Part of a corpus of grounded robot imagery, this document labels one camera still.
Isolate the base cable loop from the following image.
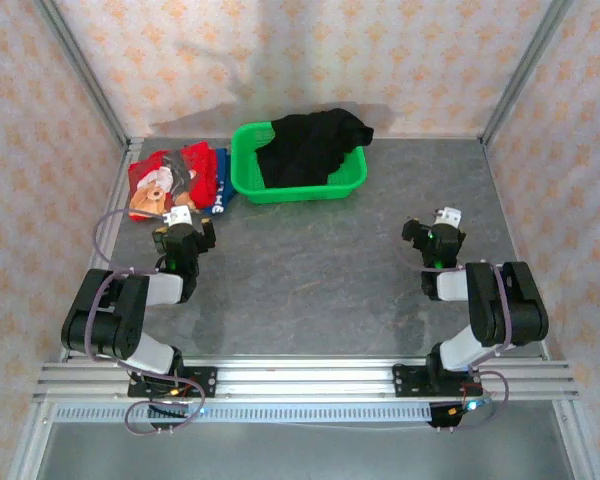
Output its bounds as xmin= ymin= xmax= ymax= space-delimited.
xmin=124 ymin=375 xmax=207 ymax=436
xmin=457 ymin=368 xmax=511 ymax=432

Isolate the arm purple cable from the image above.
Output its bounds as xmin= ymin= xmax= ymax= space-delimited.
xmin=82 ymin=208 xmax=175 ymax=374
xmin=489 ymin=262 xmax=514 ymax=354

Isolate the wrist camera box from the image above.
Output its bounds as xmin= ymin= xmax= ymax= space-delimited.
xmin=436 ymin=206 xmax=463 ymax=229
xmin=162 ymin=205 xmax=194 ymax=227

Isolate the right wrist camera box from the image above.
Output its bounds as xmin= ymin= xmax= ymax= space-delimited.
xmin=436 ymin=206 xmax=463 ymax=229

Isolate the aluminium crossbar rail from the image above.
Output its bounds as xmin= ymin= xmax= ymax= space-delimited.
xmin=33 ymin=356 xmax=580 ymax=403

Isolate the green plastic basket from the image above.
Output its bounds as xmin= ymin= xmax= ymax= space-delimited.
xmin=230 ymin=121 xmax=369 ymax=205

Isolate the aluminium frame post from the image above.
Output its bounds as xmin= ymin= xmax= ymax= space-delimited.
xmin=33 ymin=0 xmax=131 ymax=147
xmin=479 ymin=0 xmax=575 ymax=146

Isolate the left base cable loop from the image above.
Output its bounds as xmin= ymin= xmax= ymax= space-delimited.
xmin=124 ymin=375 xmax=207 ymax=436

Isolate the black t-shirt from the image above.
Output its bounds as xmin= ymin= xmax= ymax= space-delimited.
xmin=255 ymin=107 xmax=375 ymax=190

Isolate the right base cable loop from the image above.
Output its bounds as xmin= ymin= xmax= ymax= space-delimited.
xmin=457 ymin=368 xmax=511 ymax=432

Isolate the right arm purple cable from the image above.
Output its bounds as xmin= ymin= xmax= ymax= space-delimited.
xmin=489 ymin=262 xmax=514 ymax=354

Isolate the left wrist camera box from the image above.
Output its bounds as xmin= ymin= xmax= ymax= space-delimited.
xmin=162 ymin=205 xmax=194 ymax=227

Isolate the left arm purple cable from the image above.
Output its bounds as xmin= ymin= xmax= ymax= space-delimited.
xmin=82 ymin=208 xmax=175 ymax=374

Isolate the slotted cable duct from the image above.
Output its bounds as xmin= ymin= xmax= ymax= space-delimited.
xmin=53 ymin=402 xmax=435 ymax=425

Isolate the red bear print t-shirt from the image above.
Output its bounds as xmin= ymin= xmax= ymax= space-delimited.
xmin=127 ymin=141 xmax=220 ymax=222

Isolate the blue lettered t-shirt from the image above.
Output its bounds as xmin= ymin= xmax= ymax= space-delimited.
xmin=202 ymin=146 xmax=238 ymax=217

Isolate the aluminium side rail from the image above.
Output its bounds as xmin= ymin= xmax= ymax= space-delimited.
xmin=59 ymin=138 xmax=143 ymax=362
xmin=481 ymin=139 xmax=552 ymax=362

